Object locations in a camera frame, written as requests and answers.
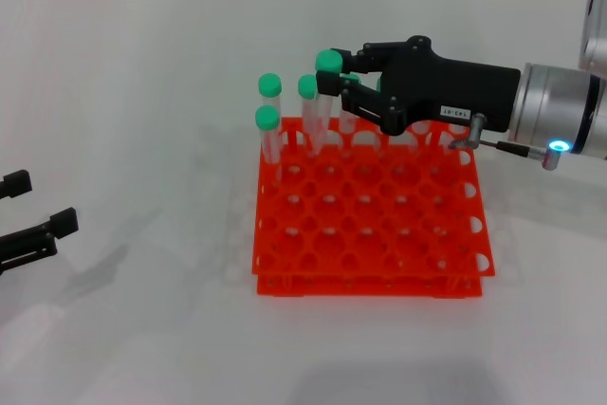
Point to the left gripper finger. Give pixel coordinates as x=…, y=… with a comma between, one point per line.
x=64, y=224
x=16, y=184

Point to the orange test tube rack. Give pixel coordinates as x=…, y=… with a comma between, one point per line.
x=370, y=290

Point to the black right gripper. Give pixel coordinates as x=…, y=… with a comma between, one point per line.
x=450, y=87

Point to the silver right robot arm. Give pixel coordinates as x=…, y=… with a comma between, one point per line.
x=545, y=101

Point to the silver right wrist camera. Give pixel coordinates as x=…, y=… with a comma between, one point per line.
x=598, y=44

